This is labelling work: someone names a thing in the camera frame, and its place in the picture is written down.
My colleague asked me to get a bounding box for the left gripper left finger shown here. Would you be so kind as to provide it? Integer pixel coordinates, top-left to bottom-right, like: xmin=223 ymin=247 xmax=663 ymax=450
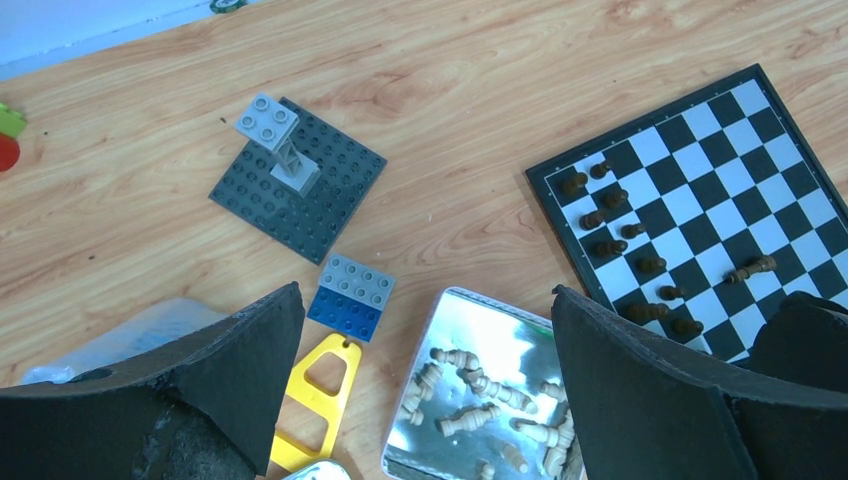
xmin=1 ymin=282 xmax=305 ymax=479

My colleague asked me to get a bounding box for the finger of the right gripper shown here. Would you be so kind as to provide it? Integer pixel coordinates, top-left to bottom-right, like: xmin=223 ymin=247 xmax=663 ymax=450
xmin=749 ymin=291 xmax=847 ymax=393

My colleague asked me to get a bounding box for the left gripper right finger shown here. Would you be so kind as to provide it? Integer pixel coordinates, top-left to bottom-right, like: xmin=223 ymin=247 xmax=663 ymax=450
xmin=551 ymin=285 xmax=847 ymax=479

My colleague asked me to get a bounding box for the folding chess board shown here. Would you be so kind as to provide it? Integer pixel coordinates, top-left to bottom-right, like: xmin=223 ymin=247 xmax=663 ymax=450
xmin=526 ymin=64 xmax=847 ymax=364

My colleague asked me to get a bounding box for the tall dark brown chess piece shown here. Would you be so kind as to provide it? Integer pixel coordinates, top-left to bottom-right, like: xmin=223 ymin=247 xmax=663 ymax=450
xmin=592 ymin=240 xmax=628 ymax=258

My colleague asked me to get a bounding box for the dark brown chess rook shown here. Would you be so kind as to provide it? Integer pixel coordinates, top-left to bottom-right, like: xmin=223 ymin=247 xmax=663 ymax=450
xmin=561 ymin=172 xmax=588 ymax=196

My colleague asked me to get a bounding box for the silver tin lid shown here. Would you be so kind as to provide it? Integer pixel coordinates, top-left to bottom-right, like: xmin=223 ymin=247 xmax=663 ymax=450
xmin=283 ymin=459 xmax=352 ymax=480

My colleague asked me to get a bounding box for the dark chess piece on board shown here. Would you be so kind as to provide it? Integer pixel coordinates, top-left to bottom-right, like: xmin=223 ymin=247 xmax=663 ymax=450
xmin=589 ymin=160 xmax=613 ymax=180

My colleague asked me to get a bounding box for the pink tin box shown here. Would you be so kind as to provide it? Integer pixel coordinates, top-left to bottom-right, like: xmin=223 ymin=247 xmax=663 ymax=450
xmin=381 ymin=287 xmax=587 ymax=479

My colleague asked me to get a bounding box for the blue lego brick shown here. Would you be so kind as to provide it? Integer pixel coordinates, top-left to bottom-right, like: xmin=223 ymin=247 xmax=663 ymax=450
xmin=307 ymin=287 xmax=382 ymax=342

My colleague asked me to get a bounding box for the grey lego brick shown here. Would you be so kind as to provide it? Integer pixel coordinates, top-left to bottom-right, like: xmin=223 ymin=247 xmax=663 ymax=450
xmin=319 ymin=253 xmax=395 ymax=312

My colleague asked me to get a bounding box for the grey lego baseplate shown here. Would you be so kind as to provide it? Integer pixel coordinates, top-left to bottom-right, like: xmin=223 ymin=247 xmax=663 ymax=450
xmin=209 ymin=93 xmax=387 ymax=265

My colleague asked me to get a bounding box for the coloured toy blocks cluster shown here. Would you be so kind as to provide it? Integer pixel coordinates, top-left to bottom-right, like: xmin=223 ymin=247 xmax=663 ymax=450
xmin=0 ymin=103 xmax=28 ymax=172

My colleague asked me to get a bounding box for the yellow plastic frame piece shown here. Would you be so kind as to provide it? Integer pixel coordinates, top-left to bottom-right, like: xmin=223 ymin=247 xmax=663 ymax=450
xmin=270 ymin=333 xmax=362 ymax=472

